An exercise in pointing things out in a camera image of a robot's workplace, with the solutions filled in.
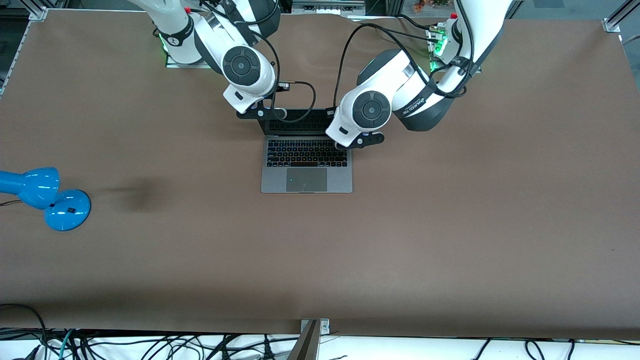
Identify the grey laptop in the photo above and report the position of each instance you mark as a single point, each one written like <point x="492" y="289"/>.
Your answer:
<point x="305" y="180"/>

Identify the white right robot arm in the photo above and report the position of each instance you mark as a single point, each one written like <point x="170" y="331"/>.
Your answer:
<point x="242" y="65"/>

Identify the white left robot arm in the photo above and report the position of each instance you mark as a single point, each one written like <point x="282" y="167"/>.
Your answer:
<point x="370" y="110"/>

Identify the grey power strip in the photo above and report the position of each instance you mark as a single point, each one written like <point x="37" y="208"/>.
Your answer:
<point x="327" y="7"/>

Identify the blue desk lamp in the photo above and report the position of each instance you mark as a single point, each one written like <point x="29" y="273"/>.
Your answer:
<point x="30" y="185"/>

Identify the metal table edge bracket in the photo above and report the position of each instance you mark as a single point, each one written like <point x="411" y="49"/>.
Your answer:
<point x="307" y="345"/>

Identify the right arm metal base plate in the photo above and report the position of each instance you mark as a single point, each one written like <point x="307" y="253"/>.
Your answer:
<point x="185" y="65"/>

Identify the aluminium frame corner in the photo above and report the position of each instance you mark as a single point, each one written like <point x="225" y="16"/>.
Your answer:
<point x="612" y="24"/>
<point x="37" y="12"/>

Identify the aluminium side rail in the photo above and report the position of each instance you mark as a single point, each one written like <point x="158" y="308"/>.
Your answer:
<point x="15" y="50"/>

